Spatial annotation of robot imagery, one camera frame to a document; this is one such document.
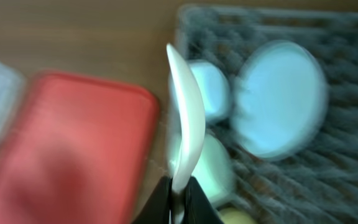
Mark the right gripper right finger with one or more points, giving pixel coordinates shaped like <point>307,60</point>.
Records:
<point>198,209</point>

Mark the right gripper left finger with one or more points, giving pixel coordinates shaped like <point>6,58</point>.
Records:
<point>157,208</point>

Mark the yellow plastic cup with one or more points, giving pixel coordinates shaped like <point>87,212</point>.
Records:
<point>232,215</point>

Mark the green bowl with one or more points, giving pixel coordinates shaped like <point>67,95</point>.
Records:
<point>213,172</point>

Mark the white plastic spoon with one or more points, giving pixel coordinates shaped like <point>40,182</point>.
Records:
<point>193,128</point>

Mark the light blue small bowl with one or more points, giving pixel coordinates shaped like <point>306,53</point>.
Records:
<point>214,88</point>

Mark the light blue plate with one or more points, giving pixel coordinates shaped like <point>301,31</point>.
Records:
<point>281,100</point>

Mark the grey dishwasher rack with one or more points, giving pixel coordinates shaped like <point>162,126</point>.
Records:
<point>318,184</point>

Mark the red plastic tray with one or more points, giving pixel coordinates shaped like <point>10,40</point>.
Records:
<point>76,151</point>

